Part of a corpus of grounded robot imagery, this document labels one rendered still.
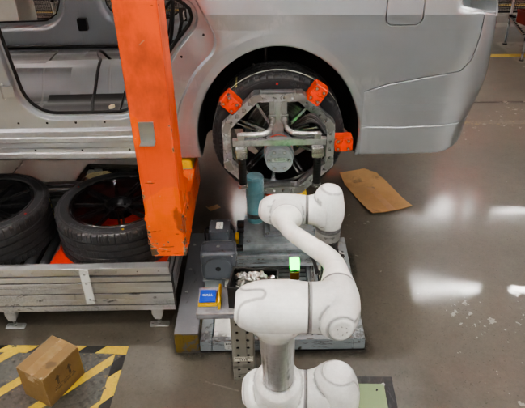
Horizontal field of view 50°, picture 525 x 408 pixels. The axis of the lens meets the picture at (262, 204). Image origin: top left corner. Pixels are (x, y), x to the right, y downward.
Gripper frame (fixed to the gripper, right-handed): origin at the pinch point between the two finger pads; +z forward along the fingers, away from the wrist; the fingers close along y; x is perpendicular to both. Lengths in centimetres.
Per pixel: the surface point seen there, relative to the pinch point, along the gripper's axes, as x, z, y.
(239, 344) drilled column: 13, 47, -35
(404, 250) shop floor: 109, 70, 61
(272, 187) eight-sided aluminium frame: 83, 9, -19
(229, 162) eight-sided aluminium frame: 83, -6, -40
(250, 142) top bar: 64, -27, -29
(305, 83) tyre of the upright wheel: 92, -43, -3
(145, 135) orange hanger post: 40, -42, -70
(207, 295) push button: 18, 23, -47
